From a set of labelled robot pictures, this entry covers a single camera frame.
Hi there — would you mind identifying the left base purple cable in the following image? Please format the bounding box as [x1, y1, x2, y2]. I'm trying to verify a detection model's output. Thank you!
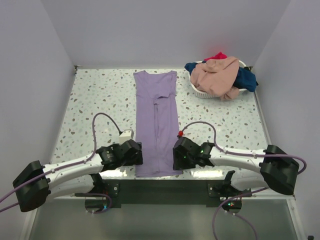
[86, 192, 116, 215]

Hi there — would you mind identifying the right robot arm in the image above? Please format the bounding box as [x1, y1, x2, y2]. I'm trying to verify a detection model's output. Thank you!
[173, 137, 299, 197]

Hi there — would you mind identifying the peach pink t shirt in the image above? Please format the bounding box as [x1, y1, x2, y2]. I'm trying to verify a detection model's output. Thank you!
[190, 56, 240, 100]

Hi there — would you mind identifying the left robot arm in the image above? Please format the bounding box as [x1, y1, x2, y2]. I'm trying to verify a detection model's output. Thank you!
[12, 139, 143, 213]

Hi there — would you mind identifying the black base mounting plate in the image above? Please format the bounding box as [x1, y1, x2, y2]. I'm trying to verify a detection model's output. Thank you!
[90, 179, 250, 208]

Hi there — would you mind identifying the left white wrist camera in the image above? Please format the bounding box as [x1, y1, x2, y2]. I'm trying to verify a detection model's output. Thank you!
[118, 129, 134, 145]

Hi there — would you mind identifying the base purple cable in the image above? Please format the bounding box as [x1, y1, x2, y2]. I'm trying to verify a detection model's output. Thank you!
[86, 192, 116, 215]
[211, 187, 266, 240]

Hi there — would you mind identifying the lavender t shirt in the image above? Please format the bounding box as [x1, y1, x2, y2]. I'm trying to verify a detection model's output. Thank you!
[133, 70, 182, 178]

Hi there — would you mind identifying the navy blue t shirt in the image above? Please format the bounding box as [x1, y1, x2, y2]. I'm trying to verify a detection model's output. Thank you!
[184, 62, 257, 92]

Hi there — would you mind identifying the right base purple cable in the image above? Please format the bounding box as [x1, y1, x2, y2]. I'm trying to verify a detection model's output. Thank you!
[211, 187, 266, 240]

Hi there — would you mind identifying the white laundry basket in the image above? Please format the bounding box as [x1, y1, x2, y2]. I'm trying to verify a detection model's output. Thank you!
[190, 60, 247, 99]

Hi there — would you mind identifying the red t shirt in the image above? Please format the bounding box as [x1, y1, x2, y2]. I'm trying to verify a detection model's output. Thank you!
[203, 51, 228, 62]

